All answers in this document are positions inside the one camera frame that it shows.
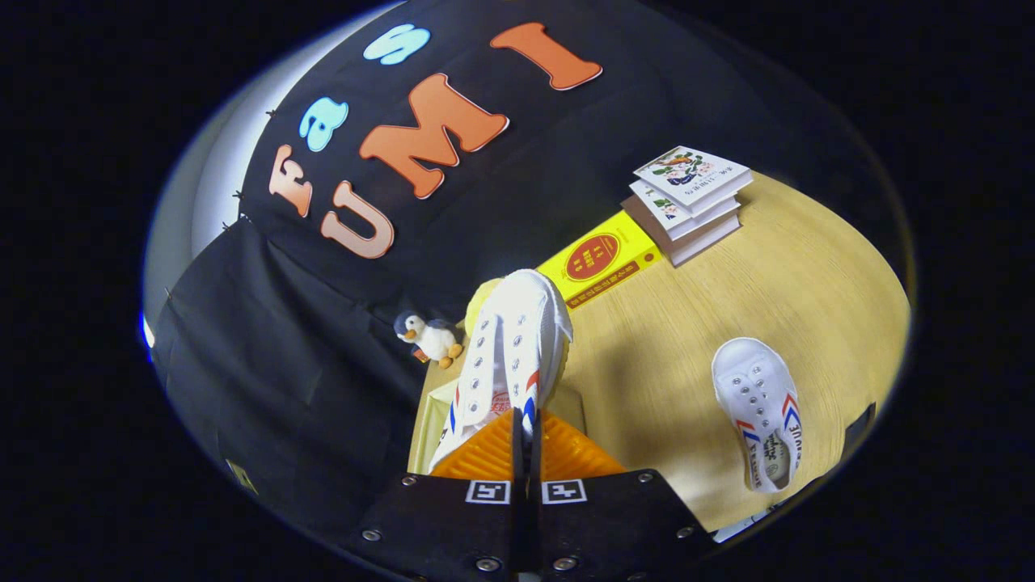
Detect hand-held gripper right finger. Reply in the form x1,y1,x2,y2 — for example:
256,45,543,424
530,408,716,582

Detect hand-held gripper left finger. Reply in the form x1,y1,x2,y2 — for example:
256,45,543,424
348,408,526,582

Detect cream fabric storage box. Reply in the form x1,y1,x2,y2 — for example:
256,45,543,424
407,378,589,476

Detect white striped canvas shoe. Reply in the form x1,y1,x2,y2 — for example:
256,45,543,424
429,269,573,474
712,338,803,494

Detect small penguin plush toy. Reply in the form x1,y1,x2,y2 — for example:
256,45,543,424
394,311,464,370

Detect yellow round bun toy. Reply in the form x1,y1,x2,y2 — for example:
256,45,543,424
464,277,507,337

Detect black backdrop cloth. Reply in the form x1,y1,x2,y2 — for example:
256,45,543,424
150,0,910,559

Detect yellow book with red circle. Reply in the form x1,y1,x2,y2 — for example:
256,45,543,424
536,210,662,310

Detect black flat panel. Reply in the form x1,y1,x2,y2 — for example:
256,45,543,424
841,402,878,463

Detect white book with small picture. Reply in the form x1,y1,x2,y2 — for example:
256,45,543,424
629,179,741,241

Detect white book with illustrated cover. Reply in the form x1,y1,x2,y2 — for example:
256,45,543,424
633,145,753,209

